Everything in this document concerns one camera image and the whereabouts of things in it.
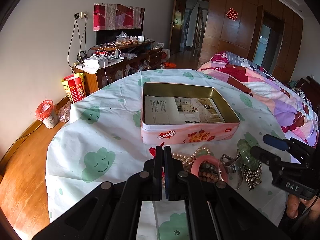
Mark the silver bead chain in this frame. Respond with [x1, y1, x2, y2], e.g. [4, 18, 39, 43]
[242, 162, 263, 192]

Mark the green jade bangle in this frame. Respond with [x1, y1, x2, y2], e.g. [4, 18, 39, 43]
[237, 139, 259, 171]

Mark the pink jade bangle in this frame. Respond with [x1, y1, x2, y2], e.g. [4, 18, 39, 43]
[190, 155, 228, 183]

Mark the silver ring bracelet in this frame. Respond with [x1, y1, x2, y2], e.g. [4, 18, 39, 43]
[219, 153, 245, 190]

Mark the brown wooden bead bracelet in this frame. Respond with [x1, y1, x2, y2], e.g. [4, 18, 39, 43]
[198, 161, 220, 183]

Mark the person's right hand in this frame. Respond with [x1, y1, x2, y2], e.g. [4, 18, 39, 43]
[286, 194, 320, 222]

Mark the patchwork pink quilt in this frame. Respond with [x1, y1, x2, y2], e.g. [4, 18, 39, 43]
[198, 51, 319, 147]

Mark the pink Genji tin box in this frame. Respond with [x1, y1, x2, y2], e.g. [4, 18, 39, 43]
[141, 82, 240, 145]

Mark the dark wooden headboard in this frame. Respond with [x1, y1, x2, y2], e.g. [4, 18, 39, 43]
[295, 76, 320, 108]

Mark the white cloud-print tablecloth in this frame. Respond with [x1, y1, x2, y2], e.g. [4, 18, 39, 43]
[45, 68, 293, 240]

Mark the orange item on floor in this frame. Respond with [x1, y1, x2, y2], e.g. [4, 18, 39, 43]
[162, 62, 177, 69]

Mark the wooden TV cabinet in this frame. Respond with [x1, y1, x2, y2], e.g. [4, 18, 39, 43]
[74, 41, 162, 94]

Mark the wooden door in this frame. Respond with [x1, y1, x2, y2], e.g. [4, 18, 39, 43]
[169, 0, 187, 55]

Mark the clear plastic bag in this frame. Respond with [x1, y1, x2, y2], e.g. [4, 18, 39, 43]
[58, 101, 72, 123]

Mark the white box on cabinet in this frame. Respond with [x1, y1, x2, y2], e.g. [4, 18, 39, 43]
[84, 55, 108, 69]

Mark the red yellow paper bag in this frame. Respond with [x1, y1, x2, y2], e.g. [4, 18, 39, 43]
[61, 73, 86, 103]

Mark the white mug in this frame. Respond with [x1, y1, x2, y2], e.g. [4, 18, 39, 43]
[137, 35, 145, 42]

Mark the bin with red bag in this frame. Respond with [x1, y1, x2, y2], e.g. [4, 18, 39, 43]
[35, 100, 58, 129]

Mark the wooden wardrobe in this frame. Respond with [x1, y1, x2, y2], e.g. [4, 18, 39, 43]
[198, 0, 303, 83]

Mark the red double happiness sticker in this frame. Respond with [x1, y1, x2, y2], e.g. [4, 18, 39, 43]
[225, 7, 239, 21]

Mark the television with patchwork cover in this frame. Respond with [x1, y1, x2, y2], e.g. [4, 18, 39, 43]
[93, 3, 145, 45]

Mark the pearl necklace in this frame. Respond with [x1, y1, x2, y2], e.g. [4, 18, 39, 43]
[162, 146, 213, 189]

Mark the wall power socket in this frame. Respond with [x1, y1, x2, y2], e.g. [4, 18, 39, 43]
[74, 12, 87, 20]

